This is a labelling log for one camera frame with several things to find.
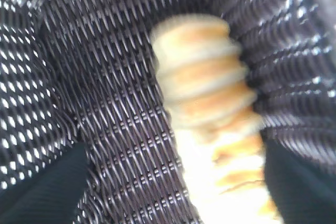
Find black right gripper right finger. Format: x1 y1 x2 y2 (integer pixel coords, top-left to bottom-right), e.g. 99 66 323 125
261 140 336 224

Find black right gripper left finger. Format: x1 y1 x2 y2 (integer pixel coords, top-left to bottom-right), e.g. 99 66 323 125
0 142 89 224

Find dark brown wicker basket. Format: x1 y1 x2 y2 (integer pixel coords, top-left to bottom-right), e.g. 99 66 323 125
0 0 336 224

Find long striped bread roll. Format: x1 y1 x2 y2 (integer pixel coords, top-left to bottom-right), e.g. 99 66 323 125
151 14 283 224

